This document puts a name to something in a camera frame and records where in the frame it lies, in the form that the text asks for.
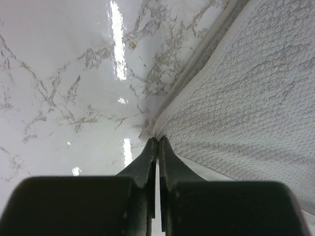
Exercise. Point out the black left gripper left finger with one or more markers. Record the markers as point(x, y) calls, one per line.
point(119, 205)

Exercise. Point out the grey terry towel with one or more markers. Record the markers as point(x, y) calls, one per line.
point(249, 113)

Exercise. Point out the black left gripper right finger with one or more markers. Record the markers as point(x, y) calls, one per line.
point(192, 206)

